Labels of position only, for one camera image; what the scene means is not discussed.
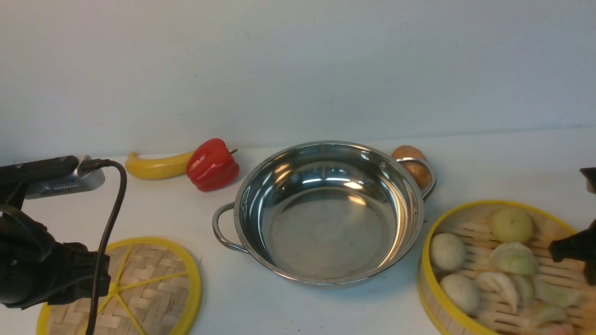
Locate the lower green dumpling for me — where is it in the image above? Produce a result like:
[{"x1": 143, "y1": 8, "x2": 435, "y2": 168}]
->
[{"x1": 523, "y1": 301, "x2": 568, "y2": 328}]

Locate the yellow banana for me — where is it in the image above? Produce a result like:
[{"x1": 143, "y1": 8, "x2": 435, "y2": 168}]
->
[{"x1": 125, "y1": 151, "x2": 193, "y2": 181}]

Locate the small green dumpling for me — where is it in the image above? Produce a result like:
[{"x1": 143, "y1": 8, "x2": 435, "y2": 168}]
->
[{"x1": 508, "y1": 274, "x2": 535, "y2": 308}]

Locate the right green dumpling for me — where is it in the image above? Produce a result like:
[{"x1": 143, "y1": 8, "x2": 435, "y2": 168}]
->
[{"x1": 534, "y1": 278, "x2": 582, "y2": 308}]

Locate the red bell pepper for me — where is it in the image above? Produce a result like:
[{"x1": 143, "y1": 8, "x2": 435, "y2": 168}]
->
[{"x1": 186, "y1": 138, "x2": 240, "y2": 192}]

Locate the yellow bamboo steamer basket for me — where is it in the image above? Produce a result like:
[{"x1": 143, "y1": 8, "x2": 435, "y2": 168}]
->
[{"x1": 418, "y1": 200, "x2": 595, "y2": 335}]

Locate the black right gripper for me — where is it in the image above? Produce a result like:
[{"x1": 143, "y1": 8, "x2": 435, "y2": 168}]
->
[{"x1": 549, "y1": 221, "x2": 596, "y2": 285}]

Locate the upper white round bun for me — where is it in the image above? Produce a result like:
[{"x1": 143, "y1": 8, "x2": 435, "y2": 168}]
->
[{"x1": 429, "y1": 233, "x2": 467, "y2": 272}]

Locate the yellow-green round bun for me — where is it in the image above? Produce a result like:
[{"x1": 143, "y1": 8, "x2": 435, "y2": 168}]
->
[{"x1": 489, "y1": 207, "x2": 534, "y2": 243}]

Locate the yellow woven bamboo steamer lid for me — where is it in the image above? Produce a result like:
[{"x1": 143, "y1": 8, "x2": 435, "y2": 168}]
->
[{"x1": 36, "y1": 237, "x2": 203, "y2": 335}]

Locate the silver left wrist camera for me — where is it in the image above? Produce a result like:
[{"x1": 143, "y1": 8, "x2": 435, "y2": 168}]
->
[{"x1": 24, "y1": 155, "x2": 106, "y2": 200}]

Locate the white round bun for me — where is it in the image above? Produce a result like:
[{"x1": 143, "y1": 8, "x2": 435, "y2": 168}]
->
[
  {"x1": 429, "y1": 233, "x2": 467, "y2": 272},
  {"x1": 439, "y1": 274, "x2": 480, "y2": 315}
]

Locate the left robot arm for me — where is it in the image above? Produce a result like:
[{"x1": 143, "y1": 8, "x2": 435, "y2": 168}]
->
[{"x1": 0, "y1": 155, "x2": 106, "y2": 309}]

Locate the pink dumpling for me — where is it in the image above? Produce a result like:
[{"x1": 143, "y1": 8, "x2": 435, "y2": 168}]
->
[{"x1": 537, "y1": 323, "x2": 575, "y2": 335}]

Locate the large pale green dumpling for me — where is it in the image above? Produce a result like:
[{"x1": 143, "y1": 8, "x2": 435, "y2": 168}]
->
[{"x1": 489, "y1": 242, "x2": 538, "y2": 276}]

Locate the white pleated dumpling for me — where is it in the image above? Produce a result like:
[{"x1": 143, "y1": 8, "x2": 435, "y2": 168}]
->
[{"x1": 476, "y1": 271, "x2": 520, "y2": 314}]

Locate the lower white round bun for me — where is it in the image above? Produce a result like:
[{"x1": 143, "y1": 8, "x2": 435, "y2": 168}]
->
[{"x1": 439, "y1": 274, "x2": 480, "y2": 315}]

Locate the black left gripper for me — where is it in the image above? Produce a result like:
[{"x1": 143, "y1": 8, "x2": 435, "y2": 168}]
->
[{"x1": 0, "y1": 204, "x2": 111, "y2": 309}]

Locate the stainless steel pot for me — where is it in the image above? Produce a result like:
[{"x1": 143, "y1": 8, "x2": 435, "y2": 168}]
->
[{"x1": 211, "y1": 141, "x2": 437, "y2": 289}]

